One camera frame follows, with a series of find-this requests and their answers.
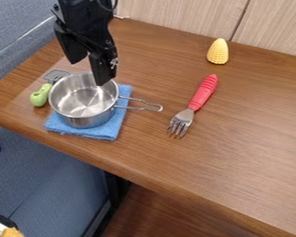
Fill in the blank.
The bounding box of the green handled spatula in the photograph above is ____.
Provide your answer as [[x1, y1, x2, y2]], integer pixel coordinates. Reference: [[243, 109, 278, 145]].
[[28, 69, 72, 108]]

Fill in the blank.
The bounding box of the yellow toy corn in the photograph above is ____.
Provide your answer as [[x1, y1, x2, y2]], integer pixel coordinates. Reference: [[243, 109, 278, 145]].
[[205, 37, 230, 65]]

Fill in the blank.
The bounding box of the silver pot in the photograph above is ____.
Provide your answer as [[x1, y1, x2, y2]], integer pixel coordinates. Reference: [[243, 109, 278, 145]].
[[47, 71, 165, 129]]

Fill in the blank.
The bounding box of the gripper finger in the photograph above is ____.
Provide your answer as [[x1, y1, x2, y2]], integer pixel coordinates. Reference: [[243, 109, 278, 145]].
[[53, 29, 91, 66], [87, 44, 118, 87]]

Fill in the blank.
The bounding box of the blue cloth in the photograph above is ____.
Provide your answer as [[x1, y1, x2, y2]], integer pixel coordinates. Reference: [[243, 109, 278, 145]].
[[43, 83, 133, 142]]

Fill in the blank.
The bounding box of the red handled fork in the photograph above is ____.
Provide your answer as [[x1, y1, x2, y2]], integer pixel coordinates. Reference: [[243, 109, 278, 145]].
[[166, 73, 219, 138]]

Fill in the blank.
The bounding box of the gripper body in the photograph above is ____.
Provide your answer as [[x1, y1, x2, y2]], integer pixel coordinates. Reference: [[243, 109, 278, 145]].
[[50, 4, 117, 54]]

